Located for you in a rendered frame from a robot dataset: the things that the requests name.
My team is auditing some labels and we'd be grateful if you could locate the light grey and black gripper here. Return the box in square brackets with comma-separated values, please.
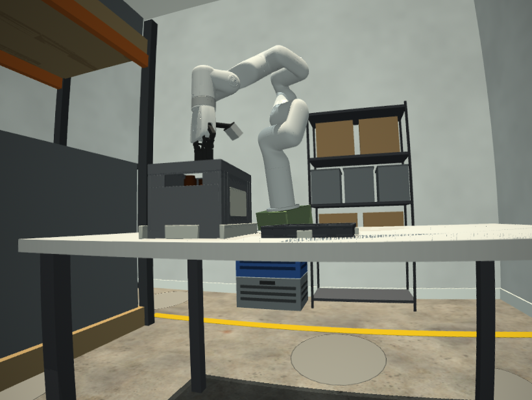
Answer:
[190, 105, 216, 161]

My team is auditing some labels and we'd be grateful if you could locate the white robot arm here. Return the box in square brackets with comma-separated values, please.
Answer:
[191, 45, 309, 212]

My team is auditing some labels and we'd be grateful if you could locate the dark grey divided crate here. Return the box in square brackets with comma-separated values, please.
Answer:
[147, 159, 252, 238]

